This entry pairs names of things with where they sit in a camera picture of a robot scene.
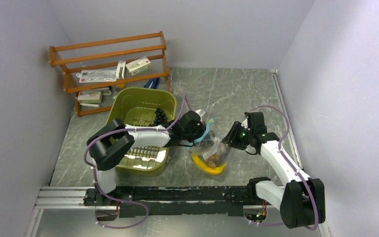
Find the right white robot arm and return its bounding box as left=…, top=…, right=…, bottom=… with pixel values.
left=223, top=112, right=326, bottom=230

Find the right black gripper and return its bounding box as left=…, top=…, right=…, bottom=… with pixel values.
left=222, top=121, right=253, bottom=150

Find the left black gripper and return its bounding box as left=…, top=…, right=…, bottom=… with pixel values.
left=183, top=122, right=215, bottom=148

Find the white box lower shelf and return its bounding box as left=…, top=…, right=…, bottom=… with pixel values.
left=77, top=91, right=103, bottom=103

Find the clear blister pack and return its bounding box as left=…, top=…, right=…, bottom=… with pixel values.
left=76, top=70, right=117, bottom=83

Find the olive green plastic bin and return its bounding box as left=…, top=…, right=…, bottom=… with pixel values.
left=107, top=87, right=177, bottom=177

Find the white green box on shelf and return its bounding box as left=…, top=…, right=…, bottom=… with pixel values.
left=125, top=57, right=152, bottom=76

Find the small white upright box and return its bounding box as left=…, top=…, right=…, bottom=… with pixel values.
left=115, top=61, right=126, bottom=79

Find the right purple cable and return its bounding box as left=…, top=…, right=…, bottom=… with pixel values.
left=246, top=104, right=320, bottom=231

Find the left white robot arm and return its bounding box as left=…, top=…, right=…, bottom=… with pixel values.
left=84, top=111, right=207, bottom=205

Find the aluminium frame rail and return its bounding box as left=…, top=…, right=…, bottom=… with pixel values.
left=34, top=187, right=89, bottom=209

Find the dark fake grape bunch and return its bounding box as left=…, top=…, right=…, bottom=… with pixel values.
left=152, top=108, right=167, bottom=126

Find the clear zip top bag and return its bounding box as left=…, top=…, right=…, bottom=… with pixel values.
left=187, top=118, right=230, bottom=167

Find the yellow fake banana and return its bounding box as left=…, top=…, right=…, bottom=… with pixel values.
left=191, top=155, right=227, bottom=176

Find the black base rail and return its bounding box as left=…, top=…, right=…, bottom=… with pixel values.
left=83, top=186, right=264, bottom=218

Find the orange wooden shelf rack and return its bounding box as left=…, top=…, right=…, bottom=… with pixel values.
left=48, top=31, right=172, bottom=117

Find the blue stapler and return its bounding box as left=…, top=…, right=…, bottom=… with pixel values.
left=144, top=78, right=160, bottom=89

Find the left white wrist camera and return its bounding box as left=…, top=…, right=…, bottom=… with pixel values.
left=195, top=109, right=206, bottom=119

